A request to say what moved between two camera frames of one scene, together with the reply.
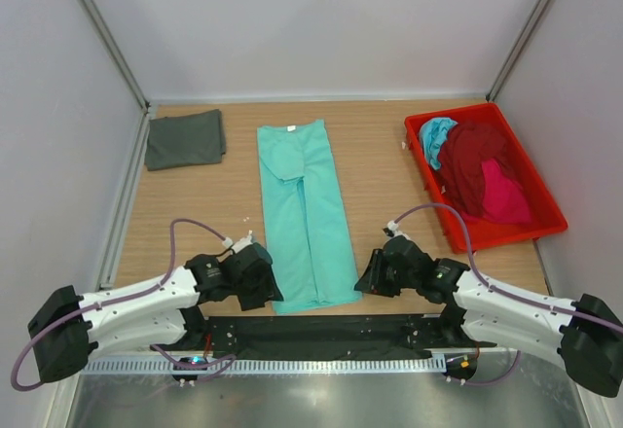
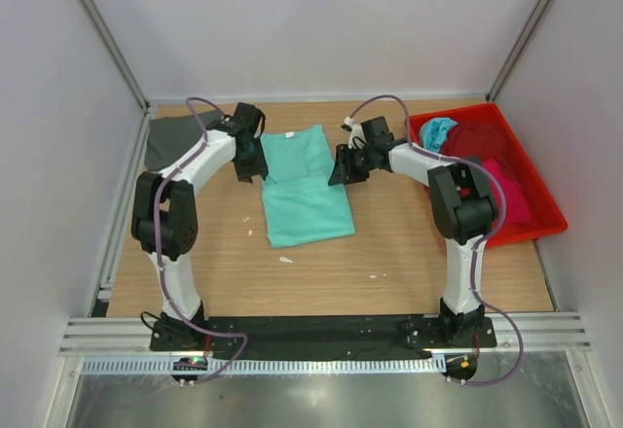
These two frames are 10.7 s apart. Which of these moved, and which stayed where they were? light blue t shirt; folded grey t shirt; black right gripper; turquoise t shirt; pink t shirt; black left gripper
Moved: black left gripper; black right gripper; turquoise t shirt
Stayed: light blue t shirt; folded grey t shirt; pink t shirt
